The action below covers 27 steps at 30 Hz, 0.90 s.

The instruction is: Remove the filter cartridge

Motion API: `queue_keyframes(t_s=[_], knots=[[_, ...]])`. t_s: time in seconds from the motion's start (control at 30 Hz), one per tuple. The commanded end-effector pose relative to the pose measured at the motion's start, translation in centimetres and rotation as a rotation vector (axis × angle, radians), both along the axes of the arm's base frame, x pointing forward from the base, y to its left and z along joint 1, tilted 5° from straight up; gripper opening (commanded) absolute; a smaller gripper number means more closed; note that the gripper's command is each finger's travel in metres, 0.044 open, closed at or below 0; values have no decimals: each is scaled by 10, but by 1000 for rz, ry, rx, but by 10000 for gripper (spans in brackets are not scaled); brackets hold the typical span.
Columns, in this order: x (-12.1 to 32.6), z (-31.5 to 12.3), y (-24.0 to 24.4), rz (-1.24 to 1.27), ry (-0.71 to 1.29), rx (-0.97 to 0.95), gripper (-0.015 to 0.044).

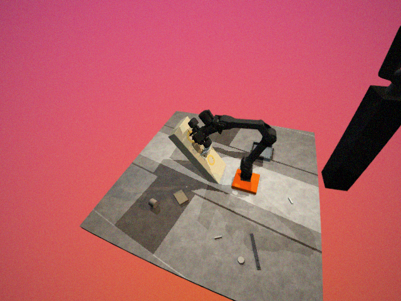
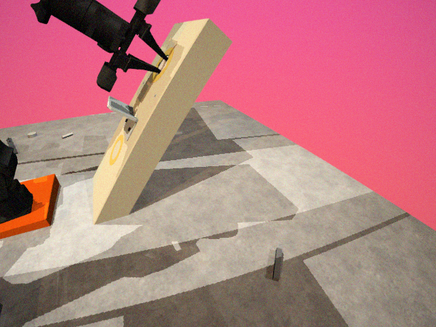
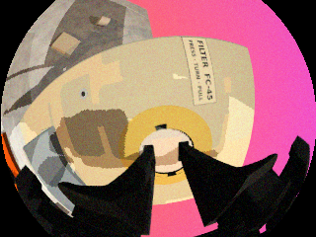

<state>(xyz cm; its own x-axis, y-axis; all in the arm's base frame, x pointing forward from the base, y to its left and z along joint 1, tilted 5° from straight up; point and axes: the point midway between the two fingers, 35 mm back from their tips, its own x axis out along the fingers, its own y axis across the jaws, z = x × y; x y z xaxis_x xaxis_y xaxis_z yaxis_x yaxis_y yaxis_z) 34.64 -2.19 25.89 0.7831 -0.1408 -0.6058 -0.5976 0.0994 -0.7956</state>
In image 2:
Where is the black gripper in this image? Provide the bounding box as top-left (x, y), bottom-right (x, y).
top-left (80, 0), bottom-right (168, 93)

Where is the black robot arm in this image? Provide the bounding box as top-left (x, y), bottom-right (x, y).
top-left (0, 0), bottom-right (93, 224)

